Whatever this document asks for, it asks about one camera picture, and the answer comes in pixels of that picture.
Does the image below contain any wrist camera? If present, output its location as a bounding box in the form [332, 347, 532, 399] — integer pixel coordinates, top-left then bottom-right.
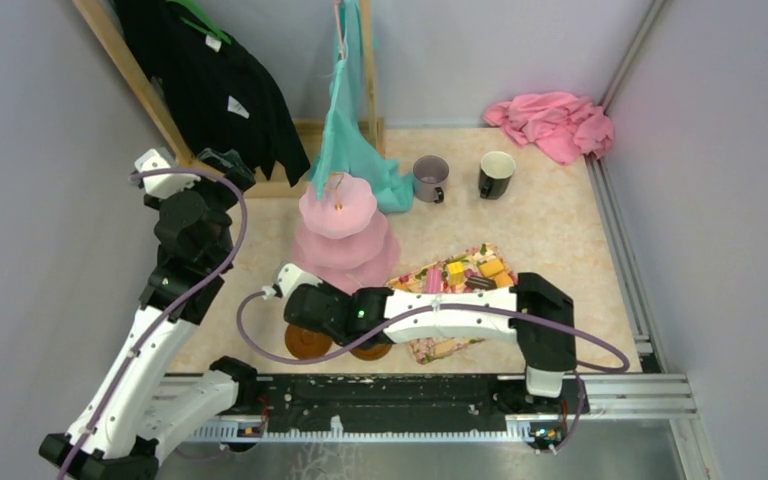
[272, 262, 322, 298]
[134, 148, 199, 200]

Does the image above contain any aluminium frame rail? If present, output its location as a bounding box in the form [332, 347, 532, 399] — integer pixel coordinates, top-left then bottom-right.
[585, 0, 723, 480]

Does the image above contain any pink three-tier cake stand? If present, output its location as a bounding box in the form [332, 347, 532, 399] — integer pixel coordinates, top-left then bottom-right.
[291, 172, 400, 294]

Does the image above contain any pink crumpled cloth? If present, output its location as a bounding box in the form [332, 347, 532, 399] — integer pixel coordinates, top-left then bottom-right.
[482, 91, 615, 165]

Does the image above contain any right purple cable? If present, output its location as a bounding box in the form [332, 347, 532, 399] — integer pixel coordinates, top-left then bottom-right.
[236, 291, 630, 455]

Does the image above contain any brown wooden coaster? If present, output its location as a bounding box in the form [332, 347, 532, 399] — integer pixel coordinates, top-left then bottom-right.
[349, 343, 393, 362]
[284, 325, 333, 360]

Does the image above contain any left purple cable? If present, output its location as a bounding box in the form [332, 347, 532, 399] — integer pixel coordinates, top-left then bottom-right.
[55, 166, 249, 480]

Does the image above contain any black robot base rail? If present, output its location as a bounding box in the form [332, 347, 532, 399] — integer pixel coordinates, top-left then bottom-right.
[228, 374, 590, 434]

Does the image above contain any green clothes hanger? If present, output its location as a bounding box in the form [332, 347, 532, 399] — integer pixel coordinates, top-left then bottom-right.
[166, 0, 232, 45]

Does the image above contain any teal hanging shirt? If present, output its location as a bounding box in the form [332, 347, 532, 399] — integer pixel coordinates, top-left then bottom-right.
[310, 1, 414, 214]

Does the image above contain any yellow cake square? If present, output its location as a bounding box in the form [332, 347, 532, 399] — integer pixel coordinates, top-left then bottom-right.
[445, 260, 466, 286]

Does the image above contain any orange biscuit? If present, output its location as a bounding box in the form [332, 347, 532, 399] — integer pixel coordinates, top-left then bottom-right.
[478, 258, 516, 288]

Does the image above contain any pink wafer biscuit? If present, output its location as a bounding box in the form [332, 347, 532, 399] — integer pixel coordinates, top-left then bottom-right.
[424, 267, 443, 294]

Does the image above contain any grey mug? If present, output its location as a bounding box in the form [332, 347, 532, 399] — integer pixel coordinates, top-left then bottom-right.
[412, 155, 450, 204]

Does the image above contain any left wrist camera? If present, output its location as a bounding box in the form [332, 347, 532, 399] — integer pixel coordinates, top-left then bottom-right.
[134, 148, 199, 200]

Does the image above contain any black mug white inside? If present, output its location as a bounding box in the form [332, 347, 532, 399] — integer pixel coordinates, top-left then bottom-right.
[478, 151, 516, 200]

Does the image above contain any chocolate cake slice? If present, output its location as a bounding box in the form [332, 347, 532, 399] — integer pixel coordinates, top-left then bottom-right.
[464, 275, 497, 291]

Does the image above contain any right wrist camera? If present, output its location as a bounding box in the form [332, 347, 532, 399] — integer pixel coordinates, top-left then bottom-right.
[272, 262, 322, 298]

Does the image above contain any black hanging shirt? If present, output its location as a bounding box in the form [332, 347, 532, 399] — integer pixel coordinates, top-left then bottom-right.
[114, 0, 311, 186]

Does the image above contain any wooden clothes rack frame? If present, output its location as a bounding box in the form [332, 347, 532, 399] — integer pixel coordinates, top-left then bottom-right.
[72, 0, 386, 198]

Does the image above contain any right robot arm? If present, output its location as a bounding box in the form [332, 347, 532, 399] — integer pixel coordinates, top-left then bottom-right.
[275, 264, 577, 412]

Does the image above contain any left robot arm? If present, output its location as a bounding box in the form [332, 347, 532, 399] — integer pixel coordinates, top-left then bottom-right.
[39, 148, 260, 479]

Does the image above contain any purple cable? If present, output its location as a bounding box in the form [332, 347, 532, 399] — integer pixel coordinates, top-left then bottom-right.
[236, 291, 630, 455]
[55, 166, 249, 480]

